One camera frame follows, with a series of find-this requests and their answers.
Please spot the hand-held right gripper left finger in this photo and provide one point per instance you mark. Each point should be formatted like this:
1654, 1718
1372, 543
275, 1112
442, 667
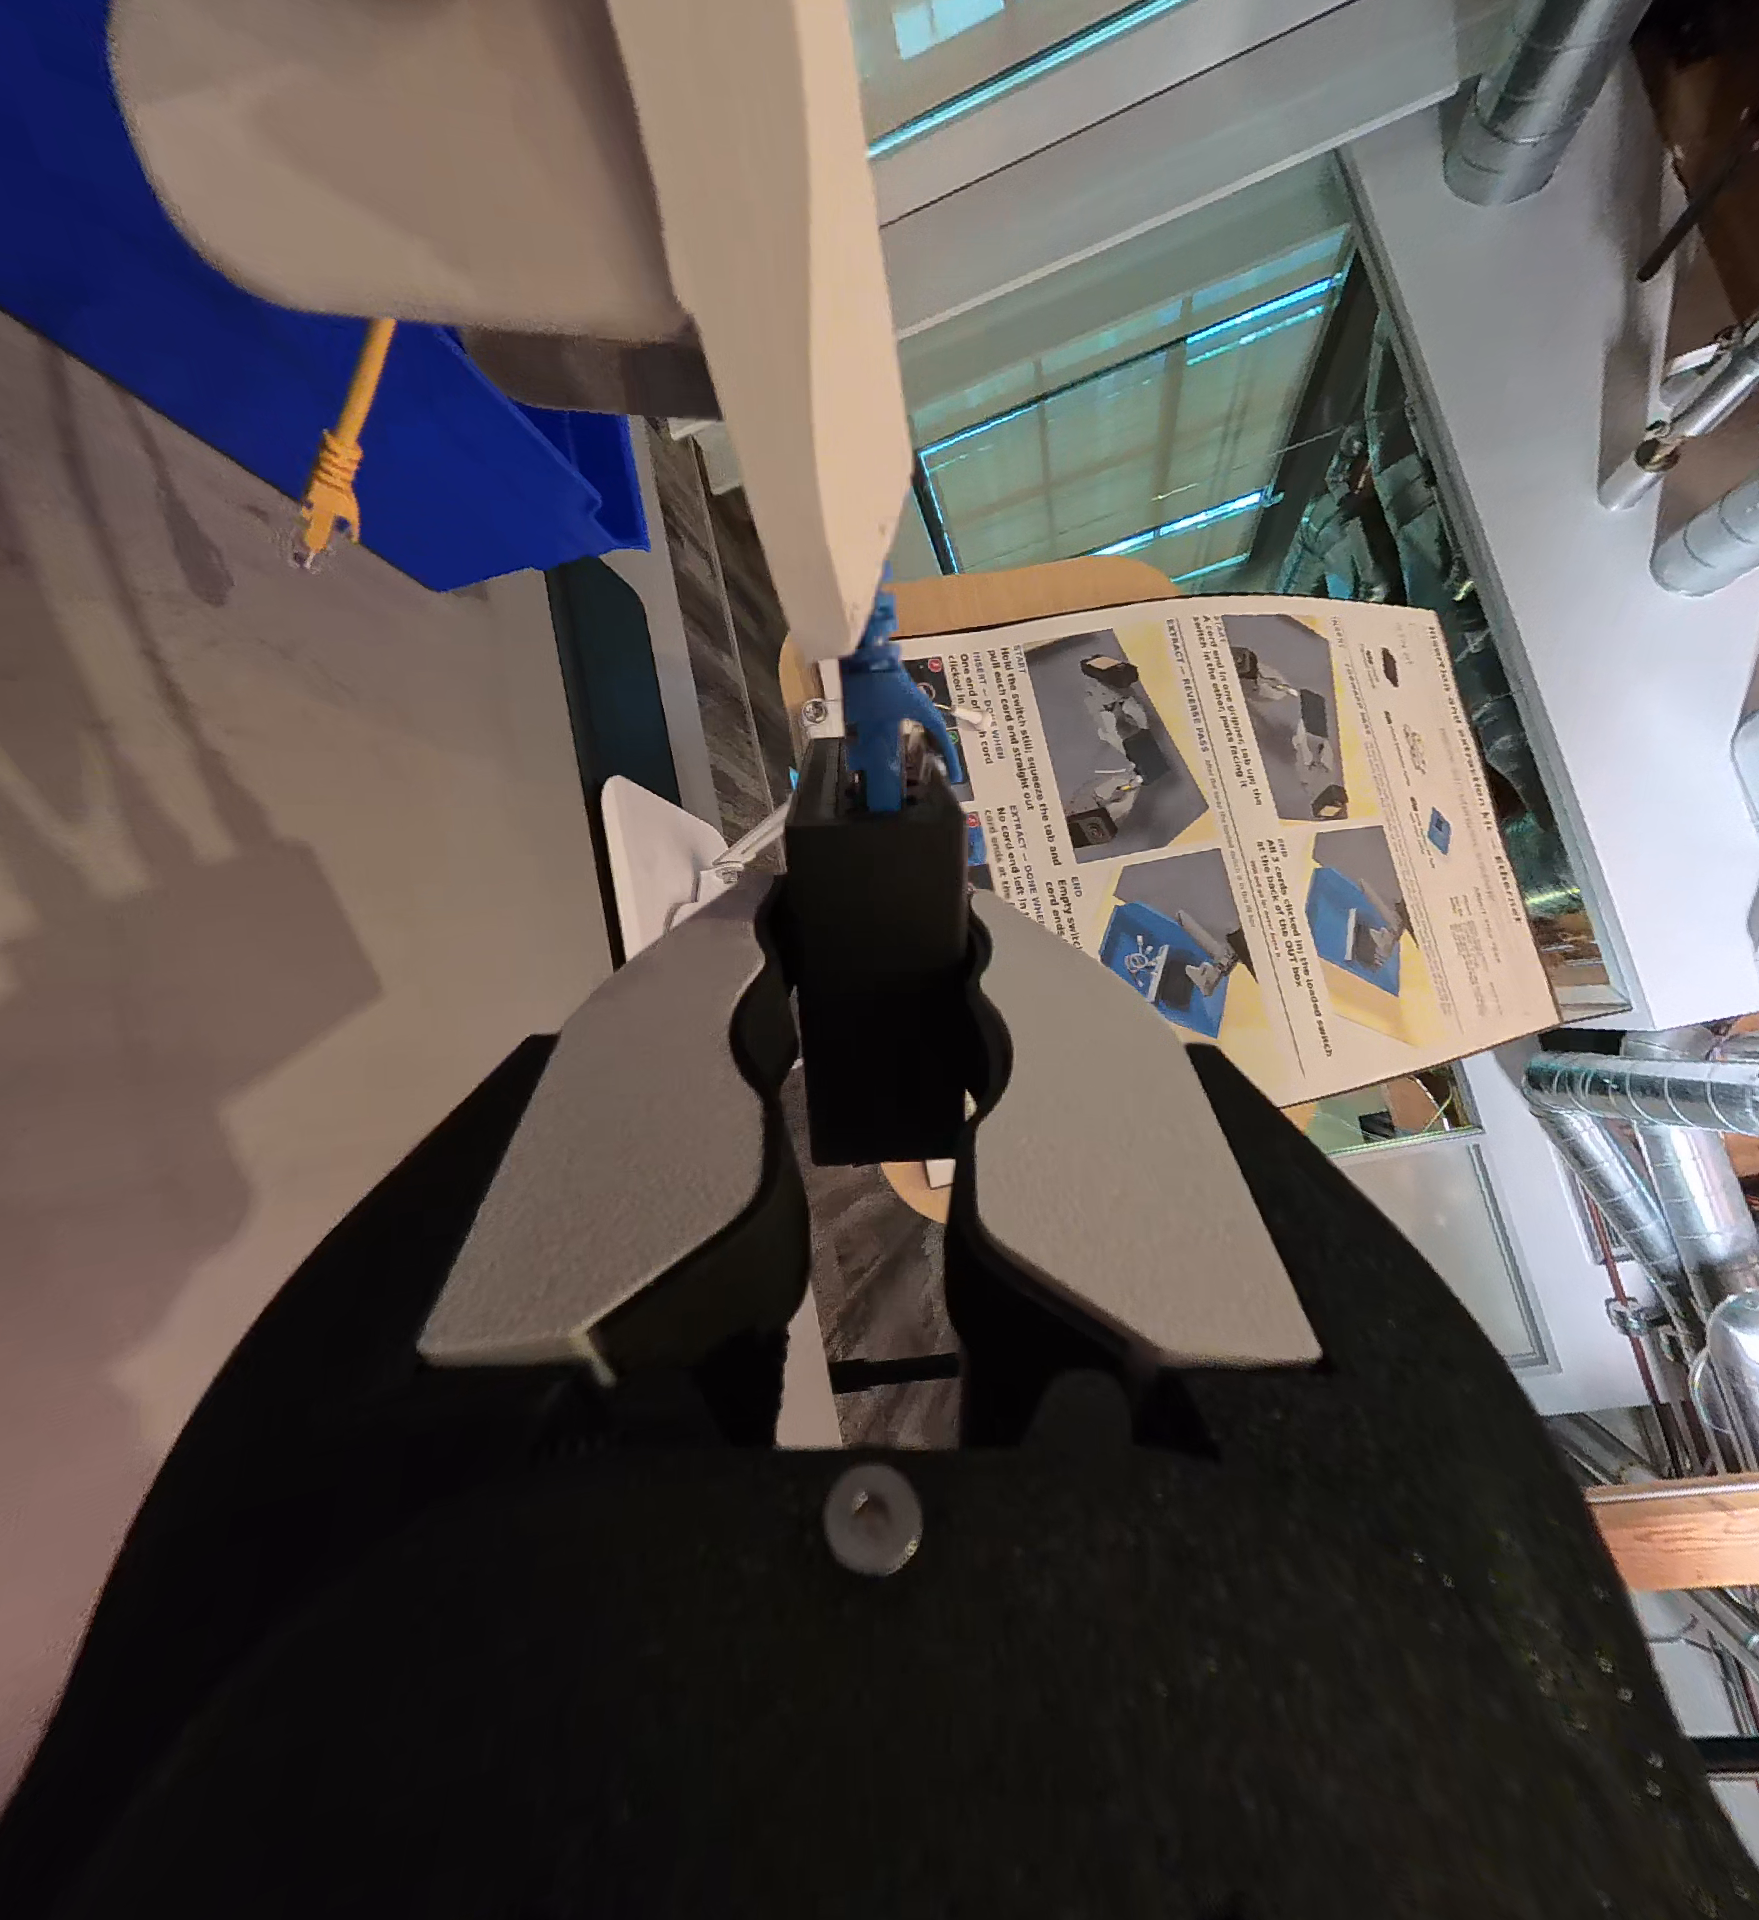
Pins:
564, 1201

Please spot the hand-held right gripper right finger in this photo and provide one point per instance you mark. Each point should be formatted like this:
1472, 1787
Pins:
1166, 1201

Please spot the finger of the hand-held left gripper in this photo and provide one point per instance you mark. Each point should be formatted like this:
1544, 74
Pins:
790, 301
400, 150

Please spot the black network switch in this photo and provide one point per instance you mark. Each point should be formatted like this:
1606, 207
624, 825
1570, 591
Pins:
880, 991

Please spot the blue plastic bin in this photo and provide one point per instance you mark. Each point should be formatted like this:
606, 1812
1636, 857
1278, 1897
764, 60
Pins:
25, 166

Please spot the white stand base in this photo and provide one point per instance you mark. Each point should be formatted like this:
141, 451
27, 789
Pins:
654, 871

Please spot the silver ventilation duct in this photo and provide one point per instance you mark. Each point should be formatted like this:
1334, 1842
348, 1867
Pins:
1540, 90

